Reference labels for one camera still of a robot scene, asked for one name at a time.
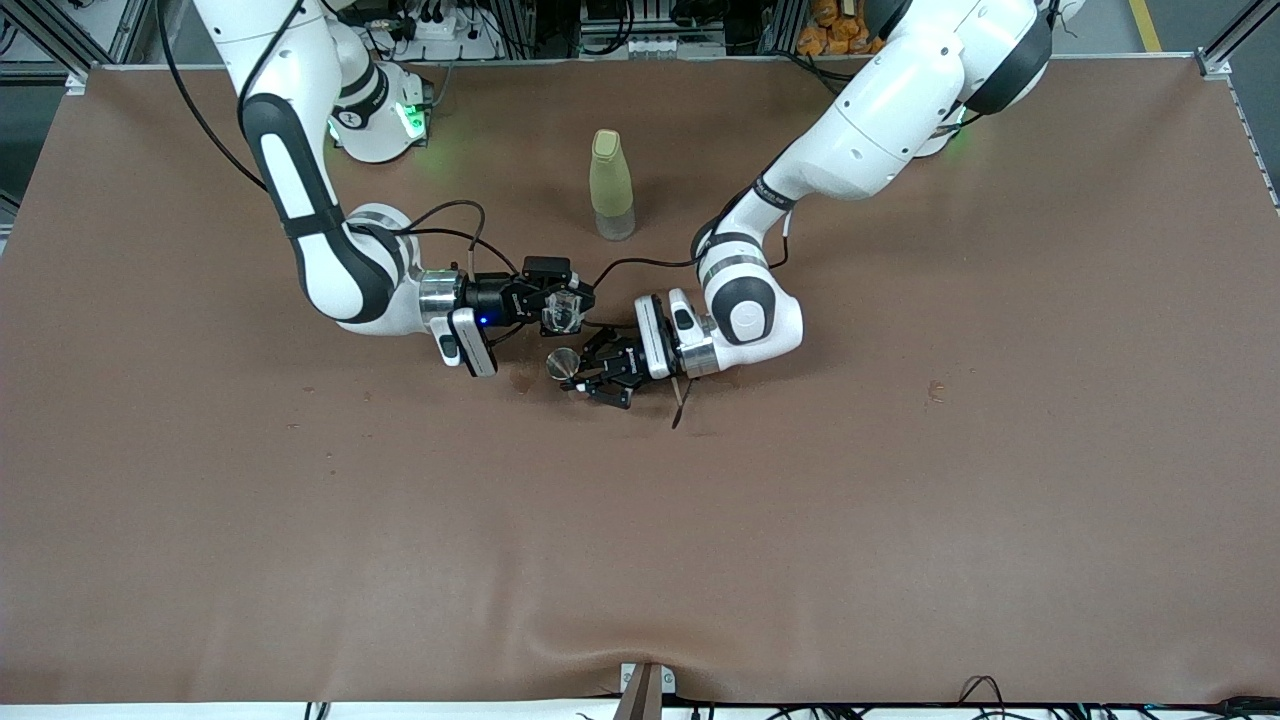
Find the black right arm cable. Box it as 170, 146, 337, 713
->
153, 0, 523, 353

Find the black cable bundle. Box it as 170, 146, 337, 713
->
958, 675, 1280, 720

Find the aluminium frame post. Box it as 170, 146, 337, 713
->
1195, 0, 1280, 79
0, 0, 153, 93

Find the green bottle with glass base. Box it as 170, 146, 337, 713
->
588, 128, 638, 242

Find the pile of orange bags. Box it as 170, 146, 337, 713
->
797, 0, 891, 57

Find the white power strip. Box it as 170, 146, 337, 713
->
392, 8, 501, 61

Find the clear glass beaker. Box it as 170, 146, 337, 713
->
540, 284, 594, 338

